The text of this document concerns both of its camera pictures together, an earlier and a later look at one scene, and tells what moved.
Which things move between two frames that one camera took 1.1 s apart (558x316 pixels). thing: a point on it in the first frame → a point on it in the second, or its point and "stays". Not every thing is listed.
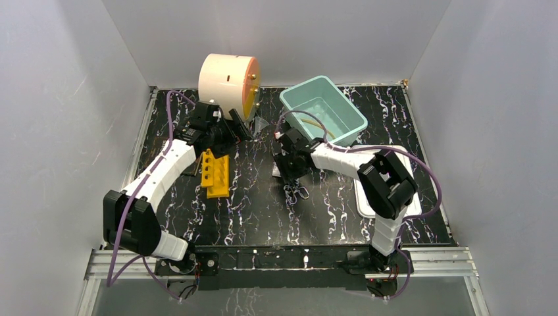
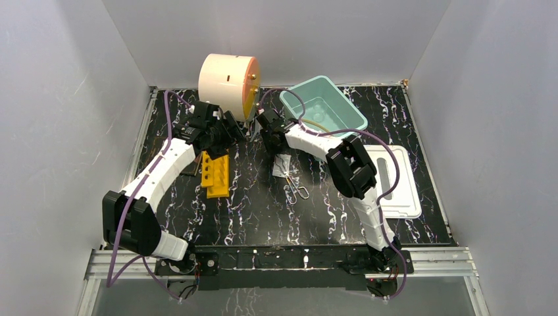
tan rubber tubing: x=318 y=124 stays
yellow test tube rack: x=215 y=174 stays
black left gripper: x=233 y=130 stays
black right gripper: x=285 y=172 → x=271 y=150
